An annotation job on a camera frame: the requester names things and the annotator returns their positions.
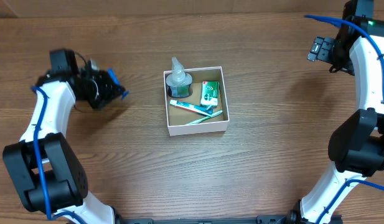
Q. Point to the teal white toothpaste tube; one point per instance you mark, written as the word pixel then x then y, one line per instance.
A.
pixel 190 107

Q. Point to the green soap bar pack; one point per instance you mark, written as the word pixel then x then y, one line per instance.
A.
pixel 210 94

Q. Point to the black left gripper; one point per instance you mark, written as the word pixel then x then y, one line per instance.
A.
pixel 107 87

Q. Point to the pink open cardboard box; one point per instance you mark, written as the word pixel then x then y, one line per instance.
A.
pixel 179 120

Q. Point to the blue disposable razor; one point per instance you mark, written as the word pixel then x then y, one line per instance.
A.
pixel 114 78

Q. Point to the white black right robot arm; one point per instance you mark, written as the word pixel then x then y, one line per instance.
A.
pixel 356 147

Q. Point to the green white toothbrush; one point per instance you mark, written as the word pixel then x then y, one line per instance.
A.
pixel 198 121

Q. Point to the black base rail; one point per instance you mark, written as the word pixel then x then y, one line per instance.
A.
pixel 260 219

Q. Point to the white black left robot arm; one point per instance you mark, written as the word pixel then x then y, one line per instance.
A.
pixel 45 171

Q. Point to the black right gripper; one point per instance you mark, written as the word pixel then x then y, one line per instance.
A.
pixel 320 49

